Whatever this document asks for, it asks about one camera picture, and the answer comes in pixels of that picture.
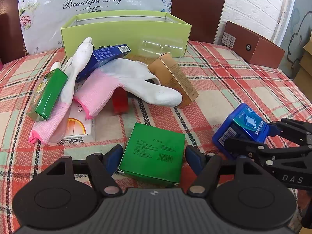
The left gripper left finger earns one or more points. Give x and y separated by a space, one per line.
101 168

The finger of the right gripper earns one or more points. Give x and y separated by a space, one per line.
246 148
298 132

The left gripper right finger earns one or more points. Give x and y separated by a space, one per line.
207 168

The blue gum box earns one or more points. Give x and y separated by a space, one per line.
242 123

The square green box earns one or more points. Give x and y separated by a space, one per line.
153 155

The white pink glove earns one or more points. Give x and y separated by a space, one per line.
133 77
54 129

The green packet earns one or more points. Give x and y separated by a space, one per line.
46 95

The tan cardboard box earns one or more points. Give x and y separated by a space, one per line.
167 70

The long dark blue box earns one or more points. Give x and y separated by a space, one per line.
102 56

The white orange medicine box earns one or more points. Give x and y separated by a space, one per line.
74 129

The cardboard boxes at right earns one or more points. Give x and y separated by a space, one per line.
303 79

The plaid bed sheet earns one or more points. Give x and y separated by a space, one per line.
222 79

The red small block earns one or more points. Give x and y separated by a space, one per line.
120 101

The brown shoe box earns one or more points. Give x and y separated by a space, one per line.
252 47

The clear plastic cup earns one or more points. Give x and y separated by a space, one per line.
153 47

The light green storage box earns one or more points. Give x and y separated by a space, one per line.
110 28

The floral plastic bedding bag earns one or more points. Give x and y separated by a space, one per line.
41 20

